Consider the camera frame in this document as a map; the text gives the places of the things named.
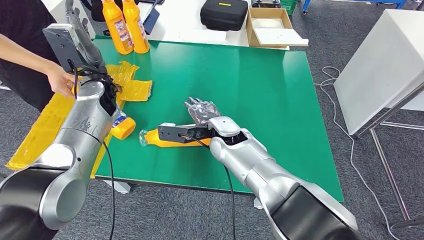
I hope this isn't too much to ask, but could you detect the blue metal rack frame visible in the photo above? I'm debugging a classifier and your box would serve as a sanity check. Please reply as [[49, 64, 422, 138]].
[[301, 0, 411, 16]]

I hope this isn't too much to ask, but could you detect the white panel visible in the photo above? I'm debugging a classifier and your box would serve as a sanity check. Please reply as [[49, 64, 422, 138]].
[[41, 0, 96, 40]]

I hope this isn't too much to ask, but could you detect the white table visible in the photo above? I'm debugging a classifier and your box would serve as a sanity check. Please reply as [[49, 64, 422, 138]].
[[137, 0, 292, 52]]

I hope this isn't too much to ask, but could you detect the person's hand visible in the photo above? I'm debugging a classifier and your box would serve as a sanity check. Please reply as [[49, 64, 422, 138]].
[[46, 63, 78, 98]]

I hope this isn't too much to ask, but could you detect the orange labelled plastic bottle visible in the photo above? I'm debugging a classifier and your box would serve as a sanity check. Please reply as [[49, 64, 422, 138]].
[[110, 110, 137, 141], [139, 124, 213, 149], [100, 0, 134, 56], [122, 0, 151, 55]]

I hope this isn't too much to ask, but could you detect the green plastic crate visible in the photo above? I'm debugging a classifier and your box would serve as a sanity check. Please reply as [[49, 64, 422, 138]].
[[277, 0, 299, 16]]

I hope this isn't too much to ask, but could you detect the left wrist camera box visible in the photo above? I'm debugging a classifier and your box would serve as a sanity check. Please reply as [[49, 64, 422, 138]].
[[42, 23, 88, 74]]

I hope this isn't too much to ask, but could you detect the grey metal stand frame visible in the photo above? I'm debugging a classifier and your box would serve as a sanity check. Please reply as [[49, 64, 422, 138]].
[[356, 82, 424, 232]]

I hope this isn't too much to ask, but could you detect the black carrying case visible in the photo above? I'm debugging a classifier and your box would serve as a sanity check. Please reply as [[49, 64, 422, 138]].
[[199, 0, 249, 32]]

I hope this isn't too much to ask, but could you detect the brown cardboard box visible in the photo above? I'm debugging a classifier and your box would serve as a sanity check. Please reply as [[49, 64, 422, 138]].
[[245, 7, 310, 51]]

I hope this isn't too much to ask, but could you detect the person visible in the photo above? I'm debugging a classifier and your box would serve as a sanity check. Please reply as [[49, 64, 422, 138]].
[[0, 0, 78, 113]]

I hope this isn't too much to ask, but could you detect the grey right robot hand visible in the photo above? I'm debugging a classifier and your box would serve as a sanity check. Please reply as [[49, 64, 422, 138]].
[[183, 96, 223, 126]]

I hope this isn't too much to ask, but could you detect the white foam insert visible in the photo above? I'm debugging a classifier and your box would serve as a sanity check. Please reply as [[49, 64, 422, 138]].
[[253, 18, 310, 48]]

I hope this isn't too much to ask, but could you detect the dark tablet screen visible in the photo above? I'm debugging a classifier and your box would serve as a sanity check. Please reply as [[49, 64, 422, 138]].
[[142, 8, 161, 36]]

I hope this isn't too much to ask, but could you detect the yellow plastic sheet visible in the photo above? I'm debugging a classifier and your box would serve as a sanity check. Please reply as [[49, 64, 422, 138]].
[[5, 61, 153, 180]]

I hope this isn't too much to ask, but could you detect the white floor cable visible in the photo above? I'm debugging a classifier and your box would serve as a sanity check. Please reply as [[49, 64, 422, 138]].
[[313, 65, 398, 240]]

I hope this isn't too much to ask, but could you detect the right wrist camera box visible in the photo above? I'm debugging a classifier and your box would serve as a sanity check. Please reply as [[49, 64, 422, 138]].
[[157, 122, 213, 146]]

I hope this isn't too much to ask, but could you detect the black office chair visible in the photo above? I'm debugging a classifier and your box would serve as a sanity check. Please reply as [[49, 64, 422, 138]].
[[79, 0, 140, 37]]

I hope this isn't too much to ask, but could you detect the black right camera cable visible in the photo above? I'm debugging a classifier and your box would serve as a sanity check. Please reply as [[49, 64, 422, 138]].
[[180, 133, 237, 240]]

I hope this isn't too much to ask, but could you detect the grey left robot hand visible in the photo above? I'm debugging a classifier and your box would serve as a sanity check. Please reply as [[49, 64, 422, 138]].
[[64, 0, 106, 69]]

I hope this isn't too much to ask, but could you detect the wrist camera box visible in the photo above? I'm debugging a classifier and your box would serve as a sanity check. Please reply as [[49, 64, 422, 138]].
[[157, 122, 213, 146], [42, 23, 88, 74]]

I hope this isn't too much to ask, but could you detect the white cabinet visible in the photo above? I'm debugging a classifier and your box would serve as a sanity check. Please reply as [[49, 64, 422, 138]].
[[333, 8, 424, 136]]

